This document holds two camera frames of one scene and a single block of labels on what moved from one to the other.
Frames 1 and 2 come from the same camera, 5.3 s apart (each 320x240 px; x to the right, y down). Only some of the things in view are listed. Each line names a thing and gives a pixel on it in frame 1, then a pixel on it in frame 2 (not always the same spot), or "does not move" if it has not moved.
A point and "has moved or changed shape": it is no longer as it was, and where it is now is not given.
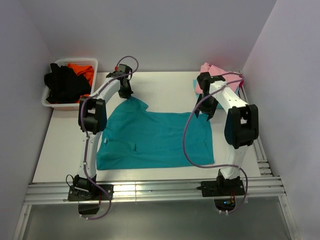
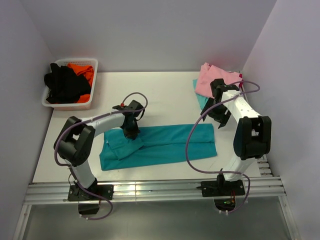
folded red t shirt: x=242 y=82 does not move
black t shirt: x=64 y=85 does not move
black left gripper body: x=126 y=92 -> x=132 y=131
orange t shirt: x=85 y=70 does not move
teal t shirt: x=133 y=137 has moved or changed shape
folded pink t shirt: x=233 y=78 does not move
